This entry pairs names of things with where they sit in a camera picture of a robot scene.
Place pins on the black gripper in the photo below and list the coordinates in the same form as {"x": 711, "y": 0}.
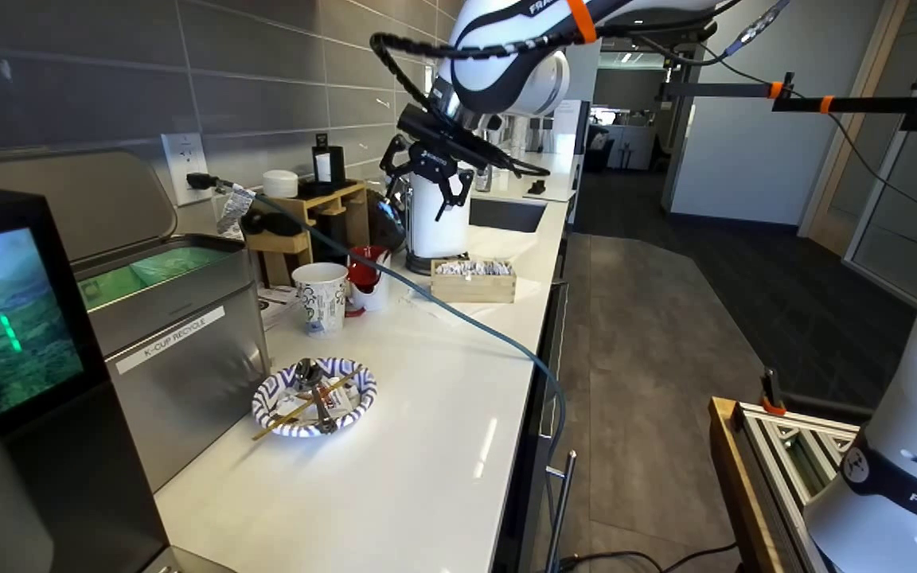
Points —
{"x": 436, "y": 162}

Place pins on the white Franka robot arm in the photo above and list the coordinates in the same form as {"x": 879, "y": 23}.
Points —
{"x": 510, "y": 76}

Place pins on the broken mug red inside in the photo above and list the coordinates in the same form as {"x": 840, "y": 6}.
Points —
{"x": 369, "y": 299}

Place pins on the white printed mug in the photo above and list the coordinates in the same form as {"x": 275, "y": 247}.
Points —
{"x": 318, "y": 303}

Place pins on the white paper towel roll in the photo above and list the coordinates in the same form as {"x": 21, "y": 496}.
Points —
{"x": 428, "y": 229}

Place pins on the dark counter sink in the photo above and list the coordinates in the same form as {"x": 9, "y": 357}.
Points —
{"x": 508, "y": 216}

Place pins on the wooden shelf organizer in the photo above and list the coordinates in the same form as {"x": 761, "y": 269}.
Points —
{"x": 331, "y": 209}

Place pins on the dark glass bottle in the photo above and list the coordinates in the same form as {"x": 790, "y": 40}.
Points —
{"x": 329, "y": 164}

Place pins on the wooden box with packets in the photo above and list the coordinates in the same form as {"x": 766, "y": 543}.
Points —
{"x": 475, "y": 285}

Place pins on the small white cup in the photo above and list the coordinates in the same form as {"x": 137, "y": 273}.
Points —
{"x": 282, "y": 187}

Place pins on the metal spoon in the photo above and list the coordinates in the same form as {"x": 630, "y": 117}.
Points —
{"x": 308, "y": 375}

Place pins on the blue patterned paper plate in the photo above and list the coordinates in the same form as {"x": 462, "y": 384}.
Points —
{"x": 359, "y": 404}

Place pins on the wooden stick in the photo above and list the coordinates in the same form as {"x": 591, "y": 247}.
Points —
{"x": 286, "y": 417}

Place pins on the stainless steel appliance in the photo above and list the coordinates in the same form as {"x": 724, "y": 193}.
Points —
{"x": 193, "y": 361}

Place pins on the orange black clamp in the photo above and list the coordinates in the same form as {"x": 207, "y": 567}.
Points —
{"x": 771, "y": 398}

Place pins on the black device with screen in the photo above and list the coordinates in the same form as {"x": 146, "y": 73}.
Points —
{"x": 13, "y": 321}

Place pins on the white wall outlet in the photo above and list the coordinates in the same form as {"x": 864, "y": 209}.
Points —
{"x": 181, "y": 155}

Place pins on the black camera boom bar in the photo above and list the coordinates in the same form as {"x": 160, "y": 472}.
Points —
{"x": 872, "y": 104}

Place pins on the aluminium frame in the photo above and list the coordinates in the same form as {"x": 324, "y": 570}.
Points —
{"x": 797, "y": 458}

